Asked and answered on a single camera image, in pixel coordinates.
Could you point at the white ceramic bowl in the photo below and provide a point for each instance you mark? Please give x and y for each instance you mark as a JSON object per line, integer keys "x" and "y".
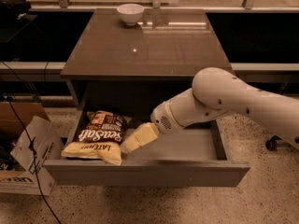
{"x": 130, "y": 14}

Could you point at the open cardboard box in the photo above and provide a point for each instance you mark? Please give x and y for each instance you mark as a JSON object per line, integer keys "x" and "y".
{"x": 31, "y": 139}

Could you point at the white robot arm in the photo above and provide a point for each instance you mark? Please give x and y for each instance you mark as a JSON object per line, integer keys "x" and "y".
{"x": 216, "y": 93}

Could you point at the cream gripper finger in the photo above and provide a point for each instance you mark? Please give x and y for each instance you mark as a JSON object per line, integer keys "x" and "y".
{"x": 130, "y": 144}
{"x": 146, "y": 133}

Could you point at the black bag on shelf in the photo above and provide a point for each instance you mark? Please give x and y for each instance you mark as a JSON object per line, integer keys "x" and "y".
{"x": 12, "y": 9}

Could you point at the grey cabinet with counter top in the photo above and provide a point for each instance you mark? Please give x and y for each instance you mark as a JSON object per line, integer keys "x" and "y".
{"x": 130, "y": 70}

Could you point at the open grey top drawer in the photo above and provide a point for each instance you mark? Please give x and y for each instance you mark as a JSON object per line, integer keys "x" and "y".
{"x": 194, "y": 157}

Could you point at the brown sea salt chip bag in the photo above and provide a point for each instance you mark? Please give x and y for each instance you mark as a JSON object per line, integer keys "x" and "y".
{"x": 101, "y": 139}

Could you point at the black office chair base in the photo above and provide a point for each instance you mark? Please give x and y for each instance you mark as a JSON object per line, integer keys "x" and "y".
{"x": 272, "y": 143}

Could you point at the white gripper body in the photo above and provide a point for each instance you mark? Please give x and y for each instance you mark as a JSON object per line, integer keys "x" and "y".
{"x": 163, "y": 118}

